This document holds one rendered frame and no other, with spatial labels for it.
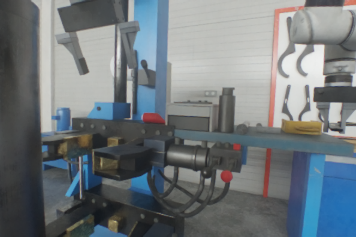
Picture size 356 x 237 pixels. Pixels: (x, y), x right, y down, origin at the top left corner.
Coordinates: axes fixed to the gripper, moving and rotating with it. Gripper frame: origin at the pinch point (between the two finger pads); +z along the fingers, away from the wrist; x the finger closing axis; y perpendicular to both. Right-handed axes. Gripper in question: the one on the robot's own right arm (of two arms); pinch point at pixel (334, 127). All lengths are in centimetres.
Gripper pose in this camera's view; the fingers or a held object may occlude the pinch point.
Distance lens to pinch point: 80.2
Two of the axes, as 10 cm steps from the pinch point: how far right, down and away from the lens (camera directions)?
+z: -0.3, 10.0, 0.8
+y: -6.0, 0.4, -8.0
